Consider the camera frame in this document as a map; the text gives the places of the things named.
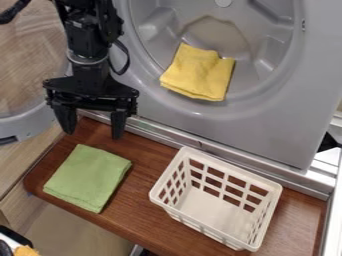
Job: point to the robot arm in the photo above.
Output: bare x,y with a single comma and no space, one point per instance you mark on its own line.
89,30

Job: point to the washing machine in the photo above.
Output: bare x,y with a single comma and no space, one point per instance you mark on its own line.
249,83

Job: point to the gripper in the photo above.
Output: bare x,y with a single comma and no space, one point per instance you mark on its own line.
90,87

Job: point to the green cloth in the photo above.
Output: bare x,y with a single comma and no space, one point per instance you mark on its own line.
87,177

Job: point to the white basket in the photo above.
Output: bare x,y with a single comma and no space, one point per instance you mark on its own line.
216,198

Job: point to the yellow cloth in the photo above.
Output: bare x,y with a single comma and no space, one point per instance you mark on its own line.
198,73

